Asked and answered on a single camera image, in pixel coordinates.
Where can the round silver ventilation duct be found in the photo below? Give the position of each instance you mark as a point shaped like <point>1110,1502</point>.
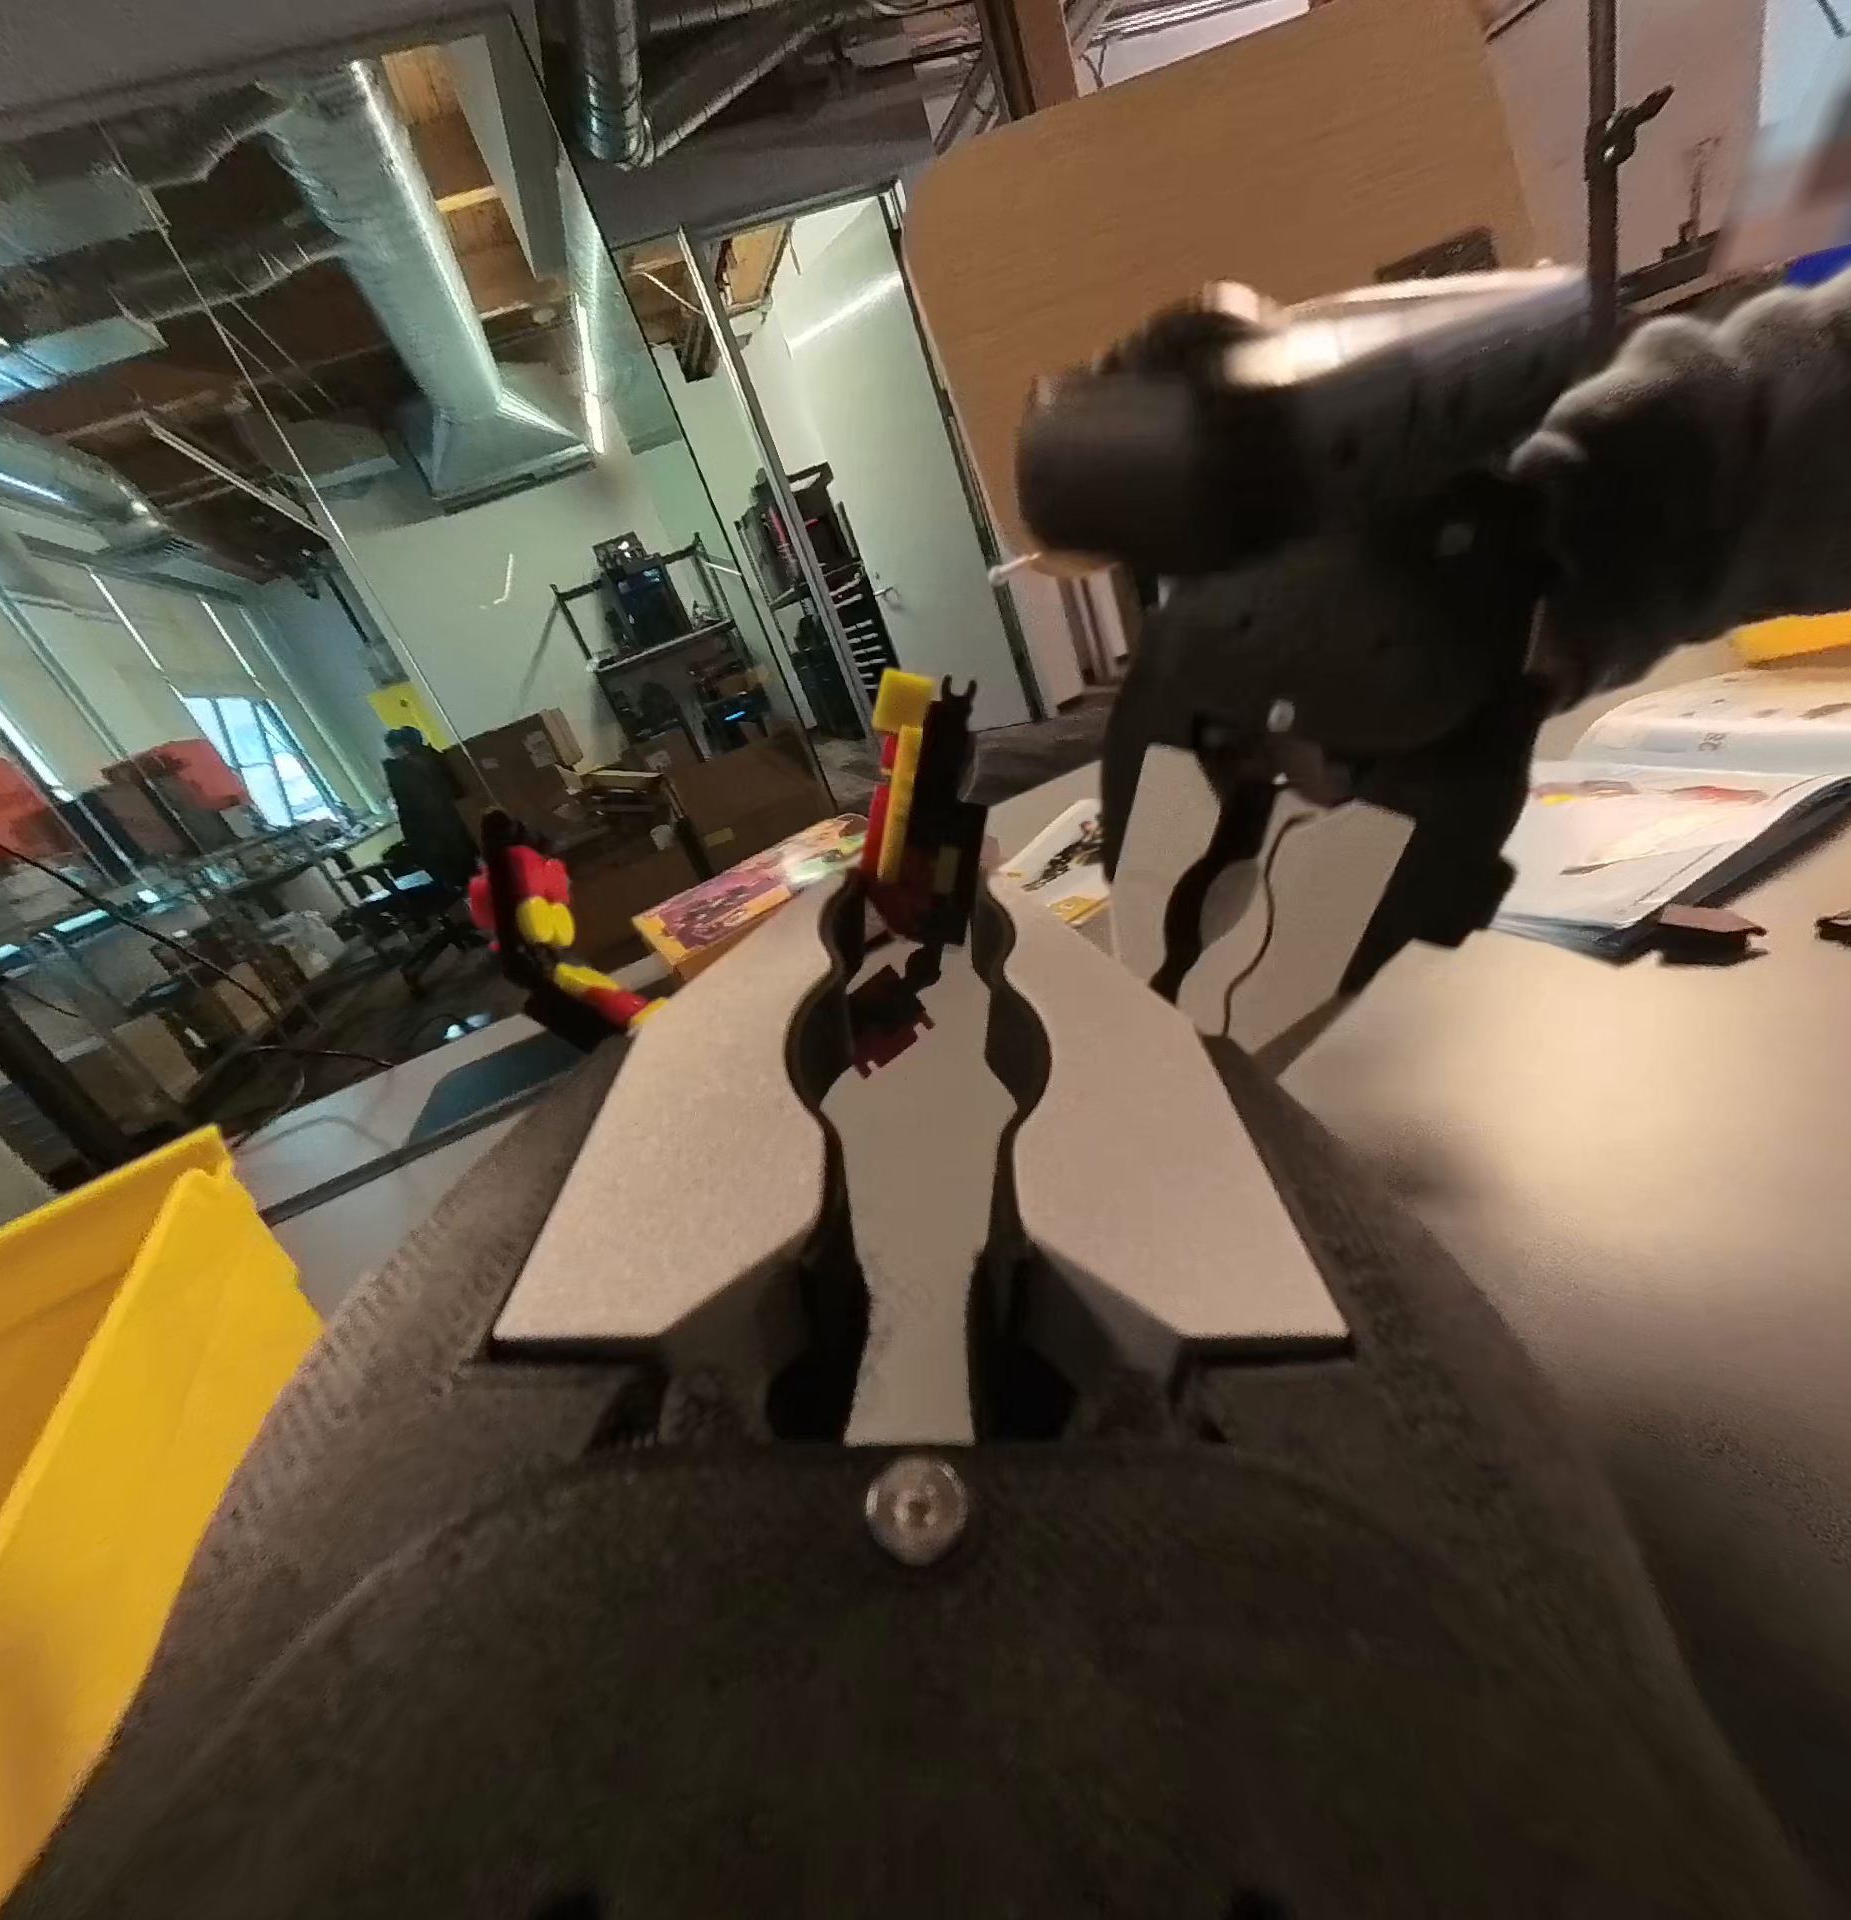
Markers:
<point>603,76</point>

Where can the black square toy brick plate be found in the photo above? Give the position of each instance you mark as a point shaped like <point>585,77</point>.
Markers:
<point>948,810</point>

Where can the yellow sign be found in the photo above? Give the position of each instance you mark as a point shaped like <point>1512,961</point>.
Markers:
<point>409,716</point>

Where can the rectangular silver ventilation duct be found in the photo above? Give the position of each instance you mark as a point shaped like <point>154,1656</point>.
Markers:
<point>400,269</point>

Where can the open instruction booklet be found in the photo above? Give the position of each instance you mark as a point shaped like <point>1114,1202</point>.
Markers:
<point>1690,750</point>

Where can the shelving with red crates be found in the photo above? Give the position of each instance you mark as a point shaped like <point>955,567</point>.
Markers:
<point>175,781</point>

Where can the metal storage shelving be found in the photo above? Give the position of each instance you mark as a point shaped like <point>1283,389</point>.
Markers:
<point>640,599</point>
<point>821,599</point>

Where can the closed instruction booklet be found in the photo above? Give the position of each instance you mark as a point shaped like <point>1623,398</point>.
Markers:
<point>1068,868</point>

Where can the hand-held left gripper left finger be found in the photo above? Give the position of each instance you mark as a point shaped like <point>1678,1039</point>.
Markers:
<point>670,1185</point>

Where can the orange toy set cardboard box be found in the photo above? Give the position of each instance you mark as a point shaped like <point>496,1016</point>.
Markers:
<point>729,899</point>

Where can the black tripod pole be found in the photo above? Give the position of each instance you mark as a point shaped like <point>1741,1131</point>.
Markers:
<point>1603,178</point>

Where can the black office chair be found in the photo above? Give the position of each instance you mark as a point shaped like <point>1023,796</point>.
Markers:
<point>431,819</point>

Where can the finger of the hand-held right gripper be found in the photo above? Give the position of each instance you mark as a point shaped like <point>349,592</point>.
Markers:
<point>1316,899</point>
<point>1150,841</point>

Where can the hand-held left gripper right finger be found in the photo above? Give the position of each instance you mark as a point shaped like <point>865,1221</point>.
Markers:
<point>1166,1185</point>

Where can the wooden board stand white base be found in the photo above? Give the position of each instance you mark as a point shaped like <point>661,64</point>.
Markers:
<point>1166,195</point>

